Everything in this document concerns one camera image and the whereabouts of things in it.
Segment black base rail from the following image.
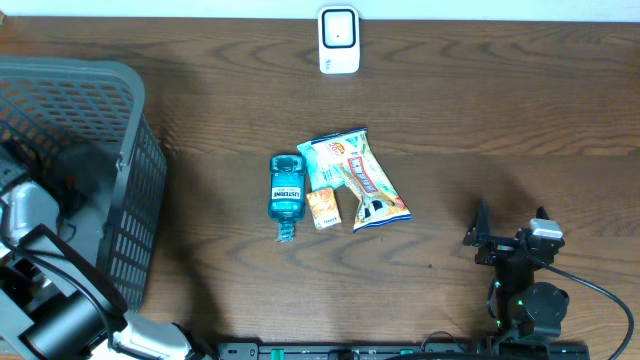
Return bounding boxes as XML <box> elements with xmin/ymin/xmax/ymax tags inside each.
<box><xmin>216</xmin><ymin>341</ymin><xmax>591</xmax><ymax>360</ymax></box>

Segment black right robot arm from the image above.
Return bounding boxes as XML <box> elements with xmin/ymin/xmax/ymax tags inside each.
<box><xmin>463</xmin><ymin>202</ymin><xmax>569</xmax><ymax>342</ymax></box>

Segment teal mouthwash bottle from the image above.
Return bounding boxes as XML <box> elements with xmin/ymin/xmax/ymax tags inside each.
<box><xmin>268</xmin><ymin>154</ymin><xmax>306</xmax><ymax>242</ymax></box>

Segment white barcode scanner box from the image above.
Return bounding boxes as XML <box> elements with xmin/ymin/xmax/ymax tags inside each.
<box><xmin>317</xmin><ymin>5</ymin><xmax>361</xmax><ymax>75</ymax></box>

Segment grey plastic lattice basket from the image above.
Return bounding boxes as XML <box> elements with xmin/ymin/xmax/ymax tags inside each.
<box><xmin>0</xmin><ymin>54</ymin><xmax>169</xmax><ymax>357</ymax></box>

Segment yellow snack bag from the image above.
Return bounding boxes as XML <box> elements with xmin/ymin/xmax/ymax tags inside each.
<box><xmin>310</xmin><ymin>127</ymin><xmax>412</xmax><ymax>233</ymax></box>

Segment pale teal snack packet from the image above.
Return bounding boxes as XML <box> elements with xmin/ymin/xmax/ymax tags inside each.
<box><xmin>297</xmin><ymin>141</ymin><xmax>344</xmax><ymax>191</ymax></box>

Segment small orange snack packet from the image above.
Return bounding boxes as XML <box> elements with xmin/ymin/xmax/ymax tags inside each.
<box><xmin>306</xmin><ymin>187</ymin><xmax>342</xmax><ymax>230</ymax></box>

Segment black right camera cable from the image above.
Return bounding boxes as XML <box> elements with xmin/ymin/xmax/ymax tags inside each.
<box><xmin>539</xmin><ymin>262</ymin><xmax>636</xmax><ymax>360</ymax></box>

